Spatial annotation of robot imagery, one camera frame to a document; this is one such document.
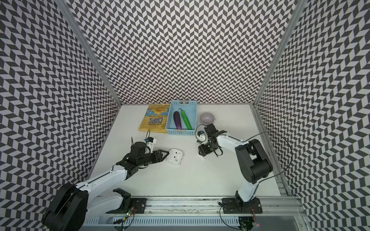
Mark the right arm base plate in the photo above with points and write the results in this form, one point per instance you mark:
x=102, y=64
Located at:
x=236, y=206

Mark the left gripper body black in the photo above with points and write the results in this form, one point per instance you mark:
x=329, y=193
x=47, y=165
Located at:
x=151, y=158

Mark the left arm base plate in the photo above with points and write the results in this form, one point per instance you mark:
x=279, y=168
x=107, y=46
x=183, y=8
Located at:
x=138, y=204

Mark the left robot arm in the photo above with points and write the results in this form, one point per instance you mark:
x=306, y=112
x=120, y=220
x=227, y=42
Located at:
x=75, y=204

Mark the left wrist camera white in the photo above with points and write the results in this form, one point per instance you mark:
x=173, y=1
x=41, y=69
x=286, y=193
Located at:
x=150, y=142

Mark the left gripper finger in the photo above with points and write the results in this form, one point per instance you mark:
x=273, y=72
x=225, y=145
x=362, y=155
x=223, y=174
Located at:
x=160, y=158
x=161, y=152

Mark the white square alarm clock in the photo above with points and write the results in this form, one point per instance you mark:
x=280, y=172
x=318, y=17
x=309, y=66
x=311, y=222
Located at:
x=175, y=157

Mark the purple toy eggplant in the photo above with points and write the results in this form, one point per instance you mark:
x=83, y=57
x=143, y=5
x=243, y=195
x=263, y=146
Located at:
x=177, y=120

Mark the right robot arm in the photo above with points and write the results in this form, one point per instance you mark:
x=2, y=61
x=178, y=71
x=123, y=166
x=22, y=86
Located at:
x=254, y=163

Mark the green toy cucumber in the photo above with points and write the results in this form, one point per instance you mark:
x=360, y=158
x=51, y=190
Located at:
x=185, y=119

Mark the lilac bowl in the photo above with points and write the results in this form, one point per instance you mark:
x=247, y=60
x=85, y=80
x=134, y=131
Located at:
x=206, y=118

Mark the aluminium front rail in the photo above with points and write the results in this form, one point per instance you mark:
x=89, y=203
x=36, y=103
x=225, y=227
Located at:
x=211, y=205

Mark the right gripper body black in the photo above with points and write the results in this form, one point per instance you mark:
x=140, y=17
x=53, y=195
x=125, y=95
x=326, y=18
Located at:
x=207, y=148

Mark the yellow chips bag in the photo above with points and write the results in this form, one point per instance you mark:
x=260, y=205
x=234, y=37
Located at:
x=155, y=118

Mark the light blue plastic basket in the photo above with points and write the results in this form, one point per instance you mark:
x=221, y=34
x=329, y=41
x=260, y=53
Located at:
x=190, y=108

